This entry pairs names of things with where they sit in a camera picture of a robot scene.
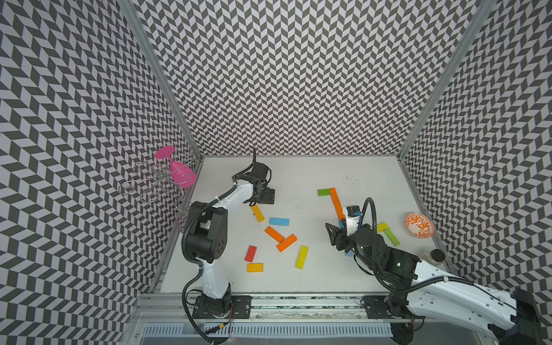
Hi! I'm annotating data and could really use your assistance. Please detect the sky blue block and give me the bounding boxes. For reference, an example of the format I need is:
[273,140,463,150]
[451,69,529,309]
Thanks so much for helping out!
[270,217,290,227]

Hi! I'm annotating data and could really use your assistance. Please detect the light green block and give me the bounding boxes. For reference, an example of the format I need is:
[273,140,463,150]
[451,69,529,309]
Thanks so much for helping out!
[384,229,401,247]

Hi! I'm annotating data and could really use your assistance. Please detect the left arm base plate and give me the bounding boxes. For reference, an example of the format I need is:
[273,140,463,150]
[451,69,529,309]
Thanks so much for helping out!
[192,294,252,319]

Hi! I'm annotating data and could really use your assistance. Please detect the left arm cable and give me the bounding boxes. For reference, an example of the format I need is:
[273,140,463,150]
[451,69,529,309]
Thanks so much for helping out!
[180,267,225,345]

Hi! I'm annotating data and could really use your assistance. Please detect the yellow block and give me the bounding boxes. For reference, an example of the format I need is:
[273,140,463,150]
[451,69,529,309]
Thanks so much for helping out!
[295,246,309,270]
[377,223,389,233]

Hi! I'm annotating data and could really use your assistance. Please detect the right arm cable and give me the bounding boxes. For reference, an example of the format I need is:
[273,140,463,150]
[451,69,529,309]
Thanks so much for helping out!
[361,197,379,242]

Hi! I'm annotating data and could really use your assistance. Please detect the orange block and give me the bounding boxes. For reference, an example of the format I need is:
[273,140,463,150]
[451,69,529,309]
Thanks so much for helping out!
[277,234,298,252]
[330,188,342,209]
[264,227,285,243]
[335,206,346,221]

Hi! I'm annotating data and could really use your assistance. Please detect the glass spice jar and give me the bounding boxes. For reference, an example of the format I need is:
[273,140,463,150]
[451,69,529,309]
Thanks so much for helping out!
[421,249,446,267]

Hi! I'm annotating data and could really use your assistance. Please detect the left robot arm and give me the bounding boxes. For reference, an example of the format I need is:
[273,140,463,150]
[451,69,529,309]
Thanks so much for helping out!
[181,161,275,316]

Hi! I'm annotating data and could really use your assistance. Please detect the wire glass rack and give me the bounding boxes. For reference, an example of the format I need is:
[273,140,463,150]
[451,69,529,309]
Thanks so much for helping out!
[117,161,190,228]

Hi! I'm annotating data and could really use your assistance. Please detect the red block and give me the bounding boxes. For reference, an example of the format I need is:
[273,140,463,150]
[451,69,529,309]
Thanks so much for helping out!
[245,245,257,263]

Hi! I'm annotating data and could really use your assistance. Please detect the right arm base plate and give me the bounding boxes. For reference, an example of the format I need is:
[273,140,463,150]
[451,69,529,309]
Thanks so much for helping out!
[360,295,412,319]

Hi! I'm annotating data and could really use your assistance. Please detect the yellow-orange block upper left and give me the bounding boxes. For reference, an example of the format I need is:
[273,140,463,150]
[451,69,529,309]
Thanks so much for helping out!
[251,204,265,223]

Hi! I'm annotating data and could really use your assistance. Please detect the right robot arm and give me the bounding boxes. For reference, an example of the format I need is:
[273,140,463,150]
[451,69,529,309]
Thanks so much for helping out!
[325,224,543,344]

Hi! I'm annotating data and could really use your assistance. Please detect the yellow-orange block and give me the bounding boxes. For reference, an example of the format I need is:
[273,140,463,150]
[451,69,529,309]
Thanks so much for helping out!
[251,204,265,223]
[247,263,264,273]

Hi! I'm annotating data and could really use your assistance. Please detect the pink plastic wine glass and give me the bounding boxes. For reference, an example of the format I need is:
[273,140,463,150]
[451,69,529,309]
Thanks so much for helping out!
[155,146,197,189]

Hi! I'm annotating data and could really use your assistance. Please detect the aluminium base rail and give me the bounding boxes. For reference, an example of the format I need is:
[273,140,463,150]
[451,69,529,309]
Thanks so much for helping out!
[129,292,492,324]

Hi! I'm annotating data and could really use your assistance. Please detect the orange patterned cup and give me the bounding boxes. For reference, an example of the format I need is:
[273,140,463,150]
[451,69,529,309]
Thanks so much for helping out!
[405,213,435,239]

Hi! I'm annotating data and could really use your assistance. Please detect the yellow-orange block bottom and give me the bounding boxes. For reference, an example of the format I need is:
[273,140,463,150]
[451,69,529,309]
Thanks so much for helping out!
[247,263,264,273]

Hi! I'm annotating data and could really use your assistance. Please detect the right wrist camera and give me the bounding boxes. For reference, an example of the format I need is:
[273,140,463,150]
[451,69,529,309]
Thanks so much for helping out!
[344,206,362,237]

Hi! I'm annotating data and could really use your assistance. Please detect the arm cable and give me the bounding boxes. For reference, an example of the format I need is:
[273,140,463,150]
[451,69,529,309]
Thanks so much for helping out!
[180,267,225,345]
[361,197,379,242]

